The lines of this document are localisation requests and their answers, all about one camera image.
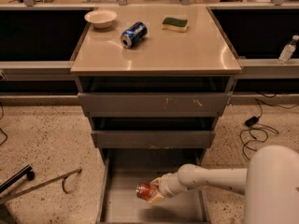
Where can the blue pepsi can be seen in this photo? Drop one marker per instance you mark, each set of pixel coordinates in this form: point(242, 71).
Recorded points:
point(133, 35)

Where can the middle grey drawer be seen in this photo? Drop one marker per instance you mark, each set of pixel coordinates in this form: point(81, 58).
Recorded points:
point(153, 139)

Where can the yellow green sponge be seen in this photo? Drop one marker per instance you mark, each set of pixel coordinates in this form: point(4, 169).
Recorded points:
point(174, 24)

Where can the black power adapter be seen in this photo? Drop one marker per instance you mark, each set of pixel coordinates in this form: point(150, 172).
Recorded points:
point(252, 121)

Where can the red coke can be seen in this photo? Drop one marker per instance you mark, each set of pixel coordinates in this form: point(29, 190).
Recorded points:
point(145, 191)

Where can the clear plastic water bottle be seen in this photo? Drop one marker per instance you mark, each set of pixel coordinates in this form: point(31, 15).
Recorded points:
point(288, 50)

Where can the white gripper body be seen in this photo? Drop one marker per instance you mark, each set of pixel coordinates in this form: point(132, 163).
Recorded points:
point(167, 186)

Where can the white ceramic bowl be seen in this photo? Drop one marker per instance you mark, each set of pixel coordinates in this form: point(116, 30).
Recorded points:
point(100, 19)

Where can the open bottom grey drawer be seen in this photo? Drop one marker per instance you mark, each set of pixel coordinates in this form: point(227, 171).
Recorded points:
point(126, 168)

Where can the grey metal stand leg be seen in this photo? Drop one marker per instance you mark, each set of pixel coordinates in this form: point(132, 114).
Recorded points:
point(39, 186)

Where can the top grey drawer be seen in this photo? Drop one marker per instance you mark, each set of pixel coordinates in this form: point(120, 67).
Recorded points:
point(153, 105)

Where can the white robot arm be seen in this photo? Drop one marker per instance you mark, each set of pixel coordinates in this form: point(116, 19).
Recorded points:
point(270, 184)

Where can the black chair base leg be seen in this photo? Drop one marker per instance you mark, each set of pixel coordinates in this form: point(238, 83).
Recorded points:
point(27, 171)

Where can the grey drawer cabinet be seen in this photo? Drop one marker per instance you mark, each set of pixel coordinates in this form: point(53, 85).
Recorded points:
point(196, 61)

